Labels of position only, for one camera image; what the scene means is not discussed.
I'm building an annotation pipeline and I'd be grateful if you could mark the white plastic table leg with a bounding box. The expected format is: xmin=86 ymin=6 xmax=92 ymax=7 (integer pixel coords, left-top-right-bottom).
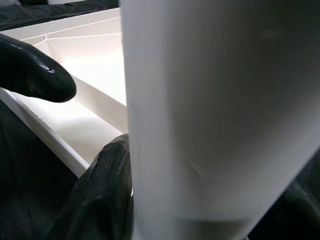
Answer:
xmin=119 ymin=0 xmax=320 ymax=240

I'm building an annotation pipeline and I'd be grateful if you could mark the black table cloth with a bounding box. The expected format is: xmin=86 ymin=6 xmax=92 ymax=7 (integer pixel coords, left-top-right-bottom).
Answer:
xmin=0 ymin=0 xmax=320 ymax=240

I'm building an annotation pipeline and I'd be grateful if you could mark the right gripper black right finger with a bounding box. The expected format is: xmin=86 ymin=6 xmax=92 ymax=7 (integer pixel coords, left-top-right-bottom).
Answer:
xmin=251 ymin=179 xmax=320 ymax=240

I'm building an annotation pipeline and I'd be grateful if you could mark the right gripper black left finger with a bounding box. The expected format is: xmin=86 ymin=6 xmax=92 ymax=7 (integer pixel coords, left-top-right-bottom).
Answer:
xmin=48 ymin=133 xmax=133 ymax=240

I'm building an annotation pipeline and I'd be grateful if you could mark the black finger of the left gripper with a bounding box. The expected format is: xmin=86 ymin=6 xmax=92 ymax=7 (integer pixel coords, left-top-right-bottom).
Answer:
xmin=0 ymin=33 xmax=77 ymax=103

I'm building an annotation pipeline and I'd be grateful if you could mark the white plastic children table top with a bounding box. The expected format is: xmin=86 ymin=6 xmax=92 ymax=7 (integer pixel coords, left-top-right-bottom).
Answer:
xmin=0 ymin=7 xmax=133 ymax=178

